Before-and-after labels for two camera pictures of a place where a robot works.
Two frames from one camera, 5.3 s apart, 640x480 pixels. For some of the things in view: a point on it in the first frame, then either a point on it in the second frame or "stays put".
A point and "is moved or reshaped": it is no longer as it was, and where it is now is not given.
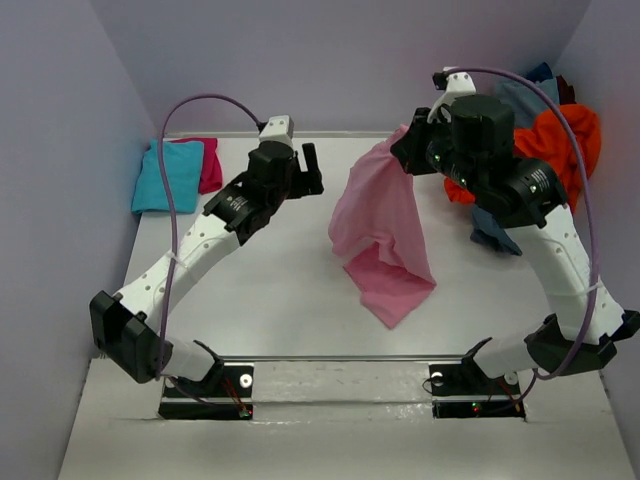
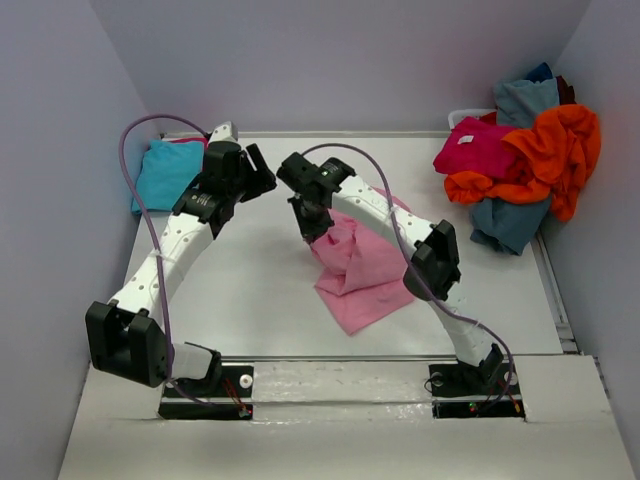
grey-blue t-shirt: [526, 102] stays put
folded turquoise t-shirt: [183, 163] stays put
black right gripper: [411, 145] → [311, 231]
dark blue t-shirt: [540, 73] stays put
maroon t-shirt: [566, 92] stays put
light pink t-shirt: [376, 226] is moved or reshaped
